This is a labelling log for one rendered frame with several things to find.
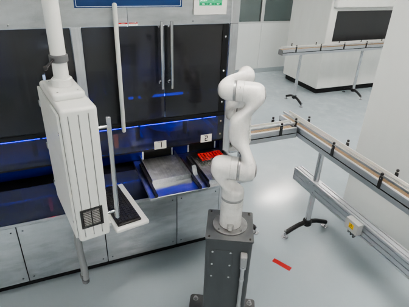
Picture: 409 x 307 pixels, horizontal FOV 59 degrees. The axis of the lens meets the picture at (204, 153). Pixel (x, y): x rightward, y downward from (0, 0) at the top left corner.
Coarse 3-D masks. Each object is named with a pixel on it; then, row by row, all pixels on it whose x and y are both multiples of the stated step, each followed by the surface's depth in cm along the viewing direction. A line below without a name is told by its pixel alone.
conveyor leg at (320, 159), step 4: (320, 156) 291; (320, 160) 293; (316, 164) 297; (320, 164) 295; (316, 168) 297; (320, 168) 296; (316, 172) 299; (320, 172) 299; (316, 176) 300; (316, 180) 302; (312, 196) 310; (312, 200) 311; (308, 204) 316; (312, 204) 313; (308, 208) 317; (312, 208) 316; (308, 212) 318; (308, 216) 320; (308, 220) 321
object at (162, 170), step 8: (176, 152) 262; (144, 160) 257; (152, 160) 257; (160, 160) 258; (168, 160) 258; (176, 160) 259; (144, 168) 246; (152, 168) 248; (160, 168) 248; (168, 168) 249; (176, 168) 249; (184, 168) 248; (152, 176) 239; (160, 176) 239; (168, 176) 240; (176, 176) 234; (184, 176) 236
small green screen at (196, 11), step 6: (198, 0) 213; (204, 0) 215; (210, 0) 216; (216, 0) 217; (222, 0) 219; (198, 6) 215; (204, 6) 216; (210, 6) 218; (216, 6) 219; (222, 6) 220; (198, 12) 217; (204, 12) 218; (210, 12) 219; (216, 12) 221; (222, 12) 222
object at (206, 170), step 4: (224, 152) 267; (192, 160) 256; (196, 160) 260; (196, 164) 250; (200, 164) 255; (200, 168) 244; (204, 168) 250; (208, 168) 251; (204, 172) 245; (208, 172) 246; (204, 176) 238; (208, 176) 242; (208, 180) 233; (212, 180) 232
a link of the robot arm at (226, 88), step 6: (246, 66) 180; (240, 72) 175; (246, 72) 176; (252, 72) 179; (228, 78) 171; (234, 78) 174; (240, 78) 175; (246, 78) 177; (252, 78) 179; (222, 84) 169; (228, 84) 168; (234, 84) 168; (222, 90) 169; (228, 90) 168; (234, 90) 167; (222, 96) 171; (228, 96) 169; (234, 96) 169
